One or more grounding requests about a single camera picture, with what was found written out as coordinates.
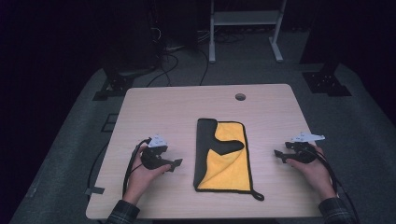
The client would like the grey tape strip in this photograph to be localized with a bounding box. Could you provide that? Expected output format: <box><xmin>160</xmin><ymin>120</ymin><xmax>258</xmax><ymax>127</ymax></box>
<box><xmin>85</xmin><ymin>186</ymin><xmax>106</xmax><ymax>196</ymax></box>

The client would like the black floor cable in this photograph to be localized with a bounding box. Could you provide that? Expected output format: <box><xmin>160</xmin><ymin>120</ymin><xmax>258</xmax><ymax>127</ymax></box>
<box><xmin>146</xmin><ymin>50</ymin><xmax>180</xmax><ymax>88</ymax></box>
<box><xmin>199</xmin><ymin>48</ymin><xmax>210</xmax><ymax>87</ymax></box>

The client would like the white metal stand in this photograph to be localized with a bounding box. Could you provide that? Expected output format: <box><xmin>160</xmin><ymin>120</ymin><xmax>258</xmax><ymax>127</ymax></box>
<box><xmin>208</xmin><ymin>0</ymin><xmax>289</xmax><ymax>64</ymax></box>

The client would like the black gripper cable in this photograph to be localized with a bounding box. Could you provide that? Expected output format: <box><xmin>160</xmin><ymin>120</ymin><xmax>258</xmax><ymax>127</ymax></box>
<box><xmin>121</xmin><ymin>138</ymin><xmax>152</xmax><ymax>199</ymax></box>
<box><xmin>306</xmin><ymin>144</ymin><xmax>361</xmax><ymax>224</ymax></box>

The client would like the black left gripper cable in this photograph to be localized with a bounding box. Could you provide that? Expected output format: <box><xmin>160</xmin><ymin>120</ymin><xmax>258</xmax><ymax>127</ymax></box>
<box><xmin>121</xmin><ymin>138</ymin><xmax>152</xmax><ymax>199</ymax></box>

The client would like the yellow and black cloth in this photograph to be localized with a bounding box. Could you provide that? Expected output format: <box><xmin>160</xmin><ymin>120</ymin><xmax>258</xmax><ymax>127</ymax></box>
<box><xmin>192</xmin><ymin>117</ymin><xmax>265</xmax><ymax>202</ymax></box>

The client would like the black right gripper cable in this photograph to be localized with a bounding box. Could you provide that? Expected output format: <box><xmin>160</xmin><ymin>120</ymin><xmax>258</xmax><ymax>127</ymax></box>
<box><xmin>306</xmin><ymin>144</ymin><xmax>361</xmax><ymax>224</ymax></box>

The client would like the thin black cable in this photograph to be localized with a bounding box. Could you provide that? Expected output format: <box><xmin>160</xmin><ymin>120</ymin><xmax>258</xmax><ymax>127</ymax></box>
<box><xmin>87</xmin><ymin>141</ymin><xmax>112</xmax><ymax>195</ymax></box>

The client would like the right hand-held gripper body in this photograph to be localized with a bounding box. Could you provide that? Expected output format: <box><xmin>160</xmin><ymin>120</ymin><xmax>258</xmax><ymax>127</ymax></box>
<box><xmin>283</xmin><ymin>133</ymin><xmax>326</xmax><ymax>165</ymax></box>

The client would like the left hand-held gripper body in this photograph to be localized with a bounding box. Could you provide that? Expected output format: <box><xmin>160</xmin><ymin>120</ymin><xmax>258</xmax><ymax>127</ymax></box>
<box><xmin>140</xmin><ymin>133</ymin><xmax>173</xmax><ymax>171</ymax></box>

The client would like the person's right hand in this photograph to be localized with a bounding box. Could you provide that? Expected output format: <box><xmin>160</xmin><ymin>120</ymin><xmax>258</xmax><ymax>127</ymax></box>
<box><xmin>285</xmin><ymin>145</ymin><xmax>338</xmax><ymax>201</ymax></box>

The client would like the black stand base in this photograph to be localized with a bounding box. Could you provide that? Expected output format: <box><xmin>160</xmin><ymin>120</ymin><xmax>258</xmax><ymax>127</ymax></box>
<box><xmin>92</xmin><ymin>63</ymin><xmax>157</xmax><ymax>102</ymax></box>
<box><xmin>300</xmin><ymin>55</ymin><xmax>353</xmax><ymax>98</ymax></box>

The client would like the person's left hand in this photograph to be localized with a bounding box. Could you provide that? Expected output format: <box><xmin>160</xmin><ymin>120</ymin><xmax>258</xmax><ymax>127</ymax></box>
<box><xmin>122</xmin><ymin>144</ymin><xmax>172</xmax><ymax>204</ymax></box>

